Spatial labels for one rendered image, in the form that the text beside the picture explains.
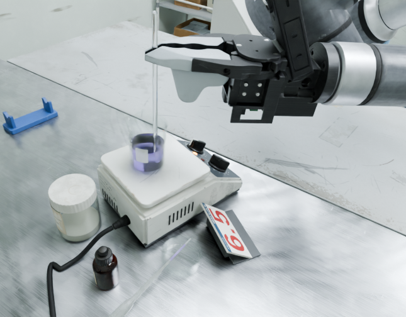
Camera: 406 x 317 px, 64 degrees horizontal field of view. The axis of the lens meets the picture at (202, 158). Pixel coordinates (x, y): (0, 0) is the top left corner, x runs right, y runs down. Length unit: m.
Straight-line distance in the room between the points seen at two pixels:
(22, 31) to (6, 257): 1.65
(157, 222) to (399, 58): 0.35
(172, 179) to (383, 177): 0.44
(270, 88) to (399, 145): 0.52
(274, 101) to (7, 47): 1.76
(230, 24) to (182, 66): 0.50
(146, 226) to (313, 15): 0.36
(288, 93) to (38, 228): 0.39
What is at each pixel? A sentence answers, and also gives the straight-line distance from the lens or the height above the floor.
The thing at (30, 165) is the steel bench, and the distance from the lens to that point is 0.64.
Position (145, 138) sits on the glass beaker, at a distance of 0.41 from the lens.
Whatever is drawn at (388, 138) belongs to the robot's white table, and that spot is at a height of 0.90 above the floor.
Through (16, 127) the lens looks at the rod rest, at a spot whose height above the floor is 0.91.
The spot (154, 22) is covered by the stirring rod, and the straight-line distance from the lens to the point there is 0.36.
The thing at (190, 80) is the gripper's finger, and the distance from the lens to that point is 0.37.
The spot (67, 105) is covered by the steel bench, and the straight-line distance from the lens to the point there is 0.78.
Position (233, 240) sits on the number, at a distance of 0.47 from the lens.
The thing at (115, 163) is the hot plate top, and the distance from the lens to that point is 0.47.
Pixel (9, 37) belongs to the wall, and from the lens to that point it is 2.01.
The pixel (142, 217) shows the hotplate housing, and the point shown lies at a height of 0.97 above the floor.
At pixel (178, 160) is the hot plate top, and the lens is 0.48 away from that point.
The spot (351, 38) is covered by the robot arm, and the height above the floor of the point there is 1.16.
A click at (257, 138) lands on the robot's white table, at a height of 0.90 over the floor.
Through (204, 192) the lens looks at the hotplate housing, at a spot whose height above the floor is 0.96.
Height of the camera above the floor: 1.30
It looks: 40 degrees down
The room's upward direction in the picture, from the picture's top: 7 degrees clockwise
